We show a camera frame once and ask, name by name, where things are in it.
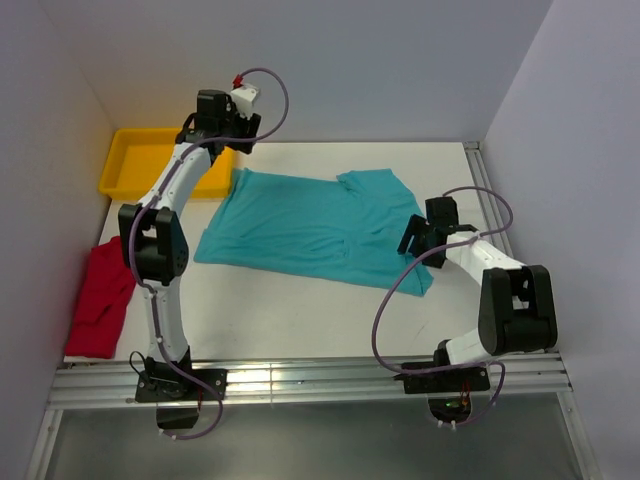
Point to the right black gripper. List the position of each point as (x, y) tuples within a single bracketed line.
[(416, 227)]

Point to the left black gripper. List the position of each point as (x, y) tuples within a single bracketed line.
[(250, 125)]

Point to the teal t shirt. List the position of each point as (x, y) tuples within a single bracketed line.
[(346, 229)]

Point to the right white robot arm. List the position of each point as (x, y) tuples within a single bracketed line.
[(516, 307)]

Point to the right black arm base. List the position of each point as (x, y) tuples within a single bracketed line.
[(449, 391)]

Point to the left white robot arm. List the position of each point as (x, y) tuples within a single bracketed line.
[(153, 242)]

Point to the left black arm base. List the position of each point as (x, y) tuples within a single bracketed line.
[(178, 400)]

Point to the yellow plastic tray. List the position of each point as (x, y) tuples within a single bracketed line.
[(138, 156)]

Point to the red t shirt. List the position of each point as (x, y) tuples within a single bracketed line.
[(101, 308)]

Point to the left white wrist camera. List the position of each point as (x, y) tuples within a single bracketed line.
[(244, 96)]

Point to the front aluminium rail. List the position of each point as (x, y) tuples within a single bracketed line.
[(111, 385)]

